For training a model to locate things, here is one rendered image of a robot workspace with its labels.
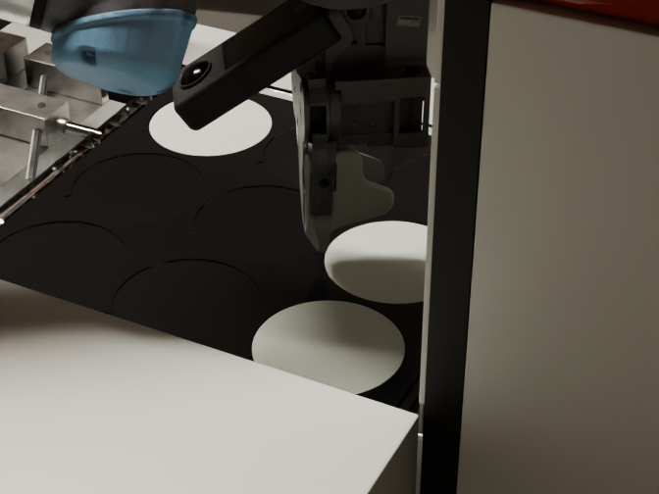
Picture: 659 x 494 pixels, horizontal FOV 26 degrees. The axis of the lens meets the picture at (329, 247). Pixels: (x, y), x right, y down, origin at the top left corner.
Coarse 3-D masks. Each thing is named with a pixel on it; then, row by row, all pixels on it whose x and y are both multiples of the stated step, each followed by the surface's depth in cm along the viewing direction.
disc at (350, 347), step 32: (288, 320) 96; (320, 320) 96; (352, 320) 96; (384, 320) 96; (256, 352) 93; (288, 352) 93; (320, 352) 93; (352, 352) 93; (384, 352) 93; (352, 384) 90
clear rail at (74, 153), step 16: (144, 96) 121; (128, 112) 119; (96, 128) 116; (112, 128) 117; (80, 144) 114; (96, 144) 115; (64, 160) 112; (48, 176) 110; (32, 192) 109; (0, 208) 106; (16, 208) 107
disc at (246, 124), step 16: (160, 112) 119; (240, 112) 119; (256, 112) 119; (160, 128) 117; (176, 128) 117; (208, 128) 117; (224, 128) 117; (240, 128) 117; (256, 128) 117; (160, 144) 115; (176, 144) 115; (192, 144) 115; (208, 144) 115; (224, 144) 115; (240, 144) 115
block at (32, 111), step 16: (0, 96) 119; (16, 96) 119; (32, 96) 119; (48, 96) 119; (0, 112) 118; (16, 112) 117; (32, 112) 117; (48, 112) 117; (64, 112) 119; (0, 128) 119; (16, 128) 118; (32, 128) 118; (48, 128) 117; (48, 144) 118
